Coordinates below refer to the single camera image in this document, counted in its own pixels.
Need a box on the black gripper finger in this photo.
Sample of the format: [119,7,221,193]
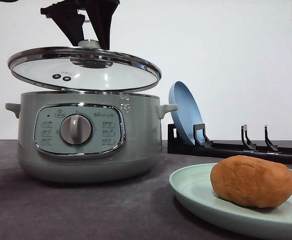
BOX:
[78,0,120,50]
[41,1,85,47]

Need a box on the glass steamer lid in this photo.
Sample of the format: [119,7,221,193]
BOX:
[7,40,162,91]

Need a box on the green plate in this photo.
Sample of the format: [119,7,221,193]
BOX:
[169,164,292,240]

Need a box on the brown potato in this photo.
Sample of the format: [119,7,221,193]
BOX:
[210,155,292,208]

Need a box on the green electric steamer pot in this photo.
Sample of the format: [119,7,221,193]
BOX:
[5,91,178,184]

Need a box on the blue plate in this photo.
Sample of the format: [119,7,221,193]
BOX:
[168,80,203,145]

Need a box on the black plate rack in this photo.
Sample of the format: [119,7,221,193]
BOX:
[167,123,292,164]

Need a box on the dark grey table mat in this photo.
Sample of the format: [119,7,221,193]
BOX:
[0,139,292,240]

